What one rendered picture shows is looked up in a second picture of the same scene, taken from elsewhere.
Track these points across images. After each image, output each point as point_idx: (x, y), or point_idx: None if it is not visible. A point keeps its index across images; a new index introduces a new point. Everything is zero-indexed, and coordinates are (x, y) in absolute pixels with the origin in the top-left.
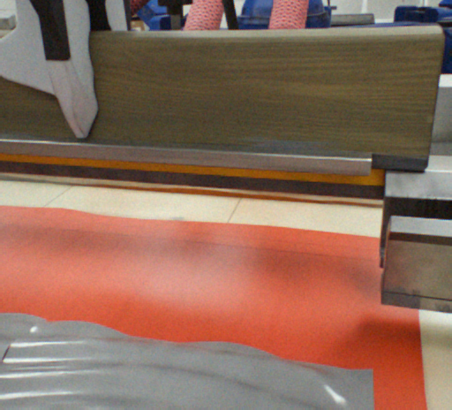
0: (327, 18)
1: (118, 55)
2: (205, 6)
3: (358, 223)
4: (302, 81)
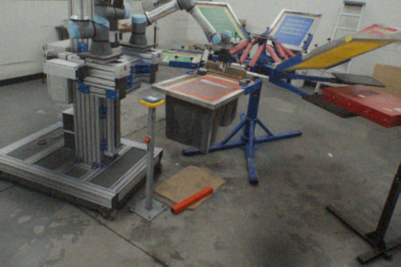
0: (267, 61)
1: (227, 67)
2: (241, 59)
3: None
4: (238, 71)
